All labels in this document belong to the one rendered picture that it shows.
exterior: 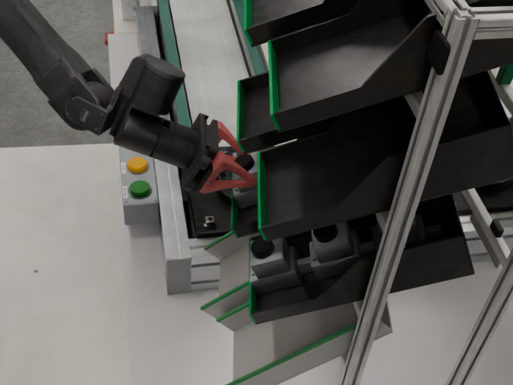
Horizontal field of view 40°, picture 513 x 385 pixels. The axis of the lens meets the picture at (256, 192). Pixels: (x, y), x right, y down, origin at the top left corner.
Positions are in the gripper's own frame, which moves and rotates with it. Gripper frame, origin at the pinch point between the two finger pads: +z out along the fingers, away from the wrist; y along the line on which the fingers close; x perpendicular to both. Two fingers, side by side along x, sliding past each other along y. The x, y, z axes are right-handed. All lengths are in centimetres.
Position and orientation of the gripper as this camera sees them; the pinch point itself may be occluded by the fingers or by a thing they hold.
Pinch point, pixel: (248, 170)
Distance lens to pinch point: 102.5
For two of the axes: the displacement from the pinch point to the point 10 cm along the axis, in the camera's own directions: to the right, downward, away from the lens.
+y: -0.8, -6.9, 7.2
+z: 8.7, 3.0, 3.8
